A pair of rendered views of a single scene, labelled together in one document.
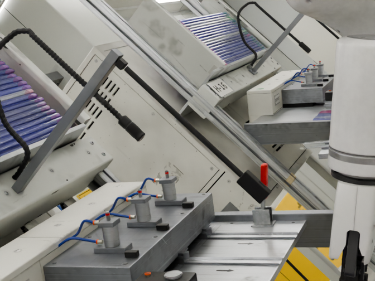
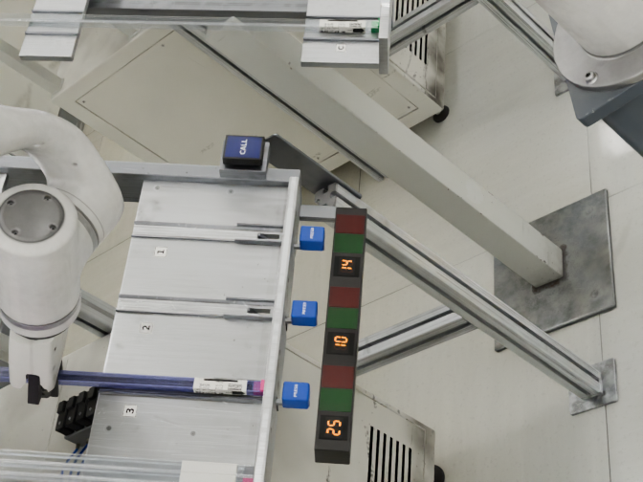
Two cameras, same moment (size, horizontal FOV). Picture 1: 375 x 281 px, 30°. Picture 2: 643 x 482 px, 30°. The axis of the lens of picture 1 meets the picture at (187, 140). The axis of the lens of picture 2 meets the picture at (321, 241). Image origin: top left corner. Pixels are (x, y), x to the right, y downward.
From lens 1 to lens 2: 88 cm
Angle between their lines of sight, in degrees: 45
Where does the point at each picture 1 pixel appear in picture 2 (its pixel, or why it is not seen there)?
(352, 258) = (34, 391)
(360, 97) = (20, 288)
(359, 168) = (30, 333)
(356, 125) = (20, 305)
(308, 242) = not seen: hidden behind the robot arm
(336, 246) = (16, 383)
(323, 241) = not seen: hidden behind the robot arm
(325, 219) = (32, 173)
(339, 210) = (13, 360)
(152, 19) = not seen: outside the picture
